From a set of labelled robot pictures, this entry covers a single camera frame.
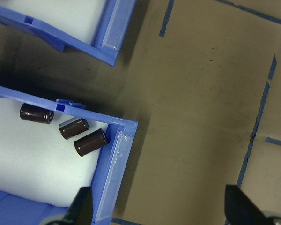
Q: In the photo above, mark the blue capacitor storage bin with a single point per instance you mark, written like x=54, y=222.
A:
x=114, y=164

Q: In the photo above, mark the dark brown cylindrical capacitor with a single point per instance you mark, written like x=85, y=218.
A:
x=72, y=129
x=90, y=142
x=35, y=114

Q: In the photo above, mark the blue empty storage bin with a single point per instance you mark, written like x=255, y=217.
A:
x=61, y=36

